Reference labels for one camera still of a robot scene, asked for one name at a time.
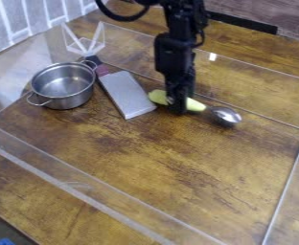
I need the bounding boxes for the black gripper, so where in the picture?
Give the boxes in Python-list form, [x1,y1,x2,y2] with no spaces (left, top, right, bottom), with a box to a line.
[155,33,196,115]

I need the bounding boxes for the grey sharpening stone block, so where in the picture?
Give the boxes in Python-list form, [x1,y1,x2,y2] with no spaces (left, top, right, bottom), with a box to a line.
[97,64,157,120]

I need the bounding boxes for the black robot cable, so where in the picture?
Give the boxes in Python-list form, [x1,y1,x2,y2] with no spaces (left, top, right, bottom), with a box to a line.
[95,0,206,49]

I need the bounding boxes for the black bar on table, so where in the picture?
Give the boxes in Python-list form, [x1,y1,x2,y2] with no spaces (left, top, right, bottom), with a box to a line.
[209,11,278,35]

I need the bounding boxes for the silver metal pot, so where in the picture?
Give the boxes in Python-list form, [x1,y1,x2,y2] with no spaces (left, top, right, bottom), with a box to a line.
[27,60,98,110]

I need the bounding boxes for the yellow handled metal spoon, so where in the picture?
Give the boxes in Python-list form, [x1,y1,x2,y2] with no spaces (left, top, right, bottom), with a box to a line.
[149,89,242,126]

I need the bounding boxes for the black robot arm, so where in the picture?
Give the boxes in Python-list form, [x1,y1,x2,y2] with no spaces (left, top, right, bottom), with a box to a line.
[135,0,209,115]

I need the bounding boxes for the clear acrylic corner bracket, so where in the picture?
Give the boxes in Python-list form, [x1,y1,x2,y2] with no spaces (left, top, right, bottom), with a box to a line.
[62,23,106,56]

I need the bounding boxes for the blue object at corner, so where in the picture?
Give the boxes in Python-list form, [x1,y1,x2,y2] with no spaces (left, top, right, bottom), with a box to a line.
[0,238,15,245]

